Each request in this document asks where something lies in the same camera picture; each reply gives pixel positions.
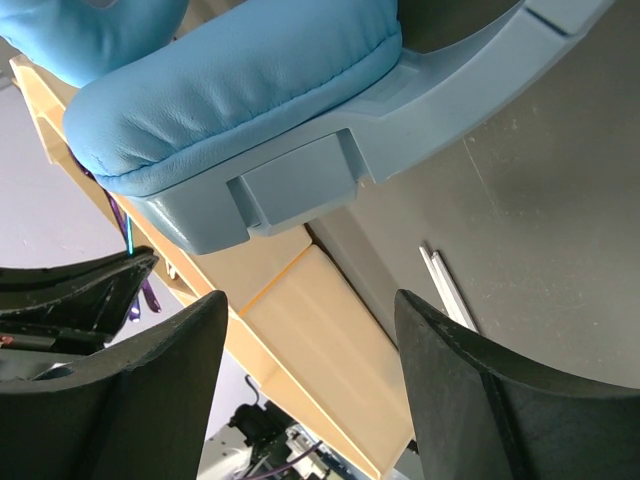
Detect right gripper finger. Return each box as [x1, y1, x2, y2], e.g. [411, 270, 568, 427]
[394, 290, 639, 479]
[1, 291, 228, 479]

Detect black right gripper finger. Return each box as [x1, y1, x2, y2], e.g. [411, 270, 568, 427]
[1, 246, 155, 290]
[1, 263, 143, 350]

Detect iridescent blue purple spoon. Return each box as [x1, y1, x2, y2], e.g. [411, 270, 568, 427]
[99, 186, 161, 323]

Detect cream divided utensil box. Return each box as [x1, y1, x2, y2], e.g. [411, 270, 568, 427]
[11, 56, 413, 479]

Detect light blue headphones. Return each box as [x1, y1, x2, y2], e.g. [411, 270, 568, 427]
[1, 1, 608, 254]

